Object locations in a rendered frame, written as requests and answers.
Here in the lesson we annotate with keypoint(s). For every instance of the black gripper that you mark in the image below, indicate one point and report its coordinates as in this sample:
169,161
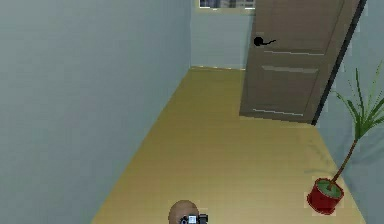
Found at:
183,220

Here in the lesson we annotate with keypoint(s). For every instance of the green plant in red pot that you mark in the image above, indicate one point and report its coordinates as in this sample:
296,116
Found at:
325,196

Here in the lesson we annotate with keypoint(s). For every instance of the brown wooden room door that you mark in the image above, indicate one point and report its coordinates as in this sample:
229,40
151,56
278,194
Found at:
293,86

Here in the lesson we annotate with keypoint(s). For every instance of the window with pale frame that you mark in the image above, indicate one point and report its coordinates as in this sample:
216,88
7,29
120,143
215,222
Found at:
226,3

